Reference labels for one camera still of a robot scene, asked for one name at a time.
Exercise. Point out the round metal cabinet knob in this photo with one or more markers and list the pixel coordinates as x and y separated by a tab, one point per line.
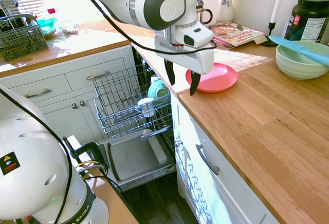
82	103
74	105

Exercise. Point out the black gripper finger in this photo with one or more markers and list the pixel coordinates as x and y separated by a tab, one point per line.
195	84
170	73

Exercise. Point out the green cup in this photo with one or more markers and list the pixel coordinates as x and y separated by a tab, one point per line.
157	90

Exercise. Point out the red capped bottle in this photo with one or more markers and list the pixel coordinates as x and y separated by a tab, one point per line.
51	12

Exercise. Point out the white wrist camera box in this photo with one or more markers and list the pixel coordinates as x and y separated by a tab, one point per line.
196	35

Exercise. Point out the glass french press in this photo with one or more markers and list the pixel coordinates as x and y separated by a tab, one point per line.
203	13

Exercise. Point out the clear glass food container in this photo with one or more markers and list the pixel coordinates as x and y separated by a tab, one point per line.
68	27

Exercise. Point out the pink plate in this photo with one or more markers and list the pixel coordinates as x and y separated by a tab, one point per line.
218	78

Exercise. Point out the black protein powder tub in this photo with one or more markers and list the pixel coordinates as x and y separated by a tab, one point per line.
308	16

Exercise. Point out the gray cutlery basket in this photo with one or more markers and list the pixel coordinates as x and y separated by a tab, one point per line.
23	43

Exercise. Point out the light blue knife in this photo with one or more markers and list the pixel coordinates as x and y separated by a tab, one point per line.
288	43

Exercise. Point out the metal countertop appliance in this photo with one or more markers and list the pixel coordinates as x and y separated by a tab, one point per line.
7	8

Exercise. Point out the white taper candle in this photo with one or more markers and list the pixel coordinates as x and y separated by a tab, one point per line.
278	0

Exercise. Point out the black candle holder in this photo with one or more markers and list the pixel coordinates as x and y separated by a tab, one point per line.
271	35

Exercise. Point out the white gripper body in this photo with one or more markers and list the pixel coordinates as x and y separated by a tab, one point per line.
180	58

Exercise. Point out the teal lidded food container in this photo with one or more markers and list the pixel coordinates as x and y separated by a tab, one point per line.
46	27

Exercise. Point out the mint green bowl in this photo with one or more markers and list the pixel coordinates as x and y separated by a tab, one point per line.
295	64

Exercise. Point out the dishwasher door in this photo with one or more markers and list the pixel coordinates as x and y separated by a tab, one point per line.
136	157

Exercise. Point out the white mug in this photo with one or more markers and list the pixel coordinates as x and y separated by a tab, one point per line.
145	107

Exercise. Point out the white vase with blue flowers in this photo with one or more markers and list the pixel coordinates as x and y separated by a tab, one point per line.
225	8

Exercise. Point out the black metal clamp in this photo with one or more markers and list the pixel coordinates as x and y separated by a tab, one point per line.
88	148

